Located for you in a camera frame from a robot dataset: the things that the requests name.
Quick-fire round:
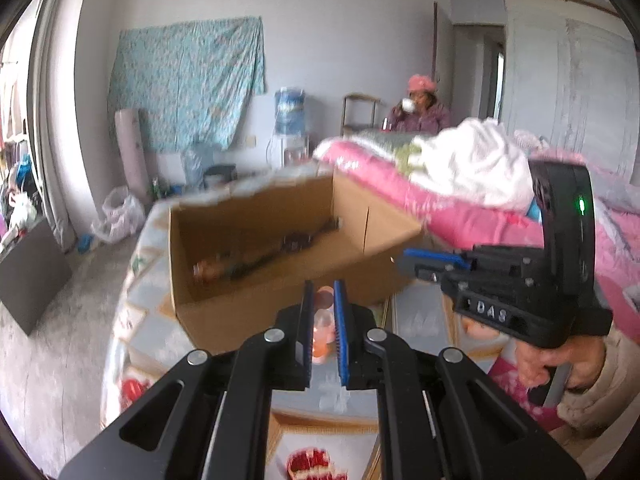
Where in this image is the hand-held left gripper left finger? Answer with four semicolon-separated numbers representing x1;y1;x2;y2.
57;278;317;480

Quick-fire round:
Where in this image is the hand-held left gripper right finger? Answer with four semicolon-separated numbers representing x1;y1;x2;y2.
333;278;587;480

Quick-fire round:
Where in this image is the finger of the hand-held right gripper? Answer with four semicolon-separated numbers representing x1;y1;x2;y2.
400;258;458;284
404;247;473;267

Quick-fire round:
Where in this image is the pink bead bracelet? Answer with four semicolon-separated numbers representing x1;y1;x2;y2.
311;285;337;365

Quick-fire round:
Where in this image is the smartwatch with black strap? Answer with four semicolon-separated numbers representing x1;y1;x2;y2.
227;216;343;281

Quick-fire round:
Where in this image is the multicolour bead bracelet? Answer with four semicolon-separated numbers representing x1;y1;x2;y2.
192;255;241;283

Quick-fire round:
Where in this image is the brown cardboard box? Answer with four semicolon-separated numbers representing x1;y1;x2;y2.
167;172;426;356

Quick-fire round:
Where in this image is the person's right forearm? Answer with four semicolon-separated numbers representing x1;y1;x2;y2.
547;325;640;466

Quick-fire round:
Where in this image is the person's right hand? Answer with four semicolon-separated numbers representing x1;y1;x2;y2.
514;330;608;391

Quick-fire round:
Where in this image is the pink blanket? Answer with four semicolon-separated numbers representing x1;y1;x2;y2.
312;132;640;411

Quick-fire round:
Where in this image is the green floral quilt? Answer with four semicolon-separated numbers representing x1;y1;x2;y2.
350;127;436;171

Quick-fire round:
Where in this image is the wooden chair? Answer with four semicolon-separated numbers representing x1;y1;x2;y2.
341;92;388;138

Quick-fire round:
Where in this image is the white wardrobe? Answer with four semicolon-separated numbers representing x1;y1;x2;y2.
502;0;640;186

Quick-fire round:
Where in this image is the white water dispenser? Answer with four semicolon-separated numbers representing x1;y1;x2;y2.
267;132;311;170

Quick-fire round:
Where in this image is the black stool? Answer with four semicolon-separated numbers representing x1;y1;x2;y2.
202;164;238;191

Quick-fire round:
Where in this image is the blue water jug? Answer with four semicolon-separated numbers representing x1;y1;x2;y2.
274;86;307;136

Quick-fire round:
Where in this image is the white plastic bag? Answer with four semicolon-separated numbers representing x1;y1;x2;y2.
90;186;147;245

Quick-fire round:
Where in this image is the pink rolled mat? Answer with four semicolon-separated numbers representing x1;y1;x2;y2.
114;109;152;198

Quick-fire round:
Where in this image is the grey cabinet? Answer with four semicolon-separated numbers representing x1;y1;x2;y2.
0;217;73;336

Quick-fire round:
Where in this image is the pile of clothes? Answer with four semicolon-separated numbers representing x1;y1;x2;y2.
0;135;41;251

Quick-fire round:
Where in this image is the grey curtain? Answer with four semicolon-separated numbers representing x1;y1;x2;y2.
30;0;93;251

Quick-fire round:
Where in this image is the teal floral wall cloth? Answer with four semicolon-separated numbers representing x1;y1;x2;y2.
107;16;266;153

